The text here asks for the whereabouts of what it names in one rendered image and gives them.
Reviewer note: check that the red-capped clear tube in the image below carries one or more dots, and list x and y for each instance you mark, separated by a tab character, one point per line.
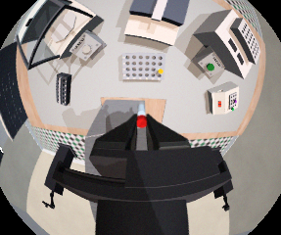
141	115

